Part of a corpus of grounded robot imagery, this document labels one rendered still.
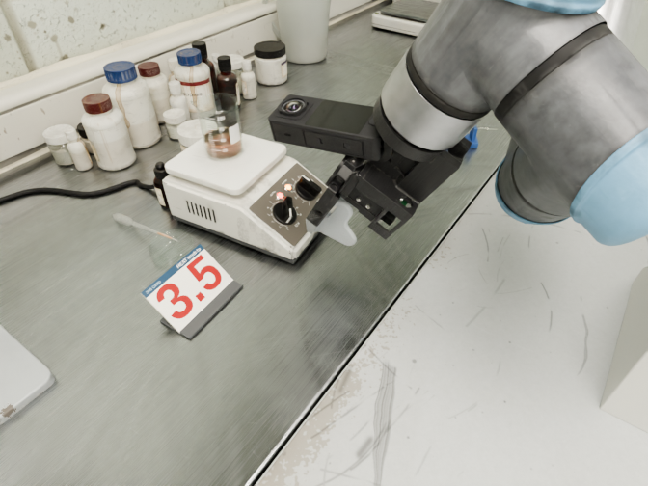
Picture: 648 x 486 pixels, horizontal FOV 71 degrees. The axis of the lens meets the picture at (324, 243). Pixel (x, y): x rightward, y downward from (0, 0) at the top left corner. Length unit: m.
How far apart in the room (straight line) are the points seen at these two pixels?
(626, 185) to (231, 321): 0.39
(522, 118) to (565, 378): 0.30
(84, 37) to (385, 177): 0.67
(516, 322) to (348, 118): 0.29
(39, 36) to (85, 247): 0.39
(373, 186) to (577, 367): 0.28
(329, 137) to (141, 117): 0.48
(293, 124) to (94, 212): 0.39
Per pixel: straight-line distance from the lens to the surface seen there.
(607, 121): 0.29
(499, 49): 0.30
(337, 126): 0.40
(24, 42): 0.92
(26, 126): 0.88
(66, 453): 0.49
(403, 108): 0.35
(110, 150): 0.79
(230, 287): 0.55
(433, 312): 0.53
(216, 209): 0.58
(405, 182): 0.41
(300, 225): 0.57
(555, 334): 0.56
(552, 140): 0.29
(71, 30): 0.94
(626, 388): 0.49
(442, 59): 0.32
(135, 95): 0.81
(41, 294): 0.63
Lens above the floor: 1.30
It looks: 42 degrees down
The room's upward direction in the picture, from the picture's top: straight up
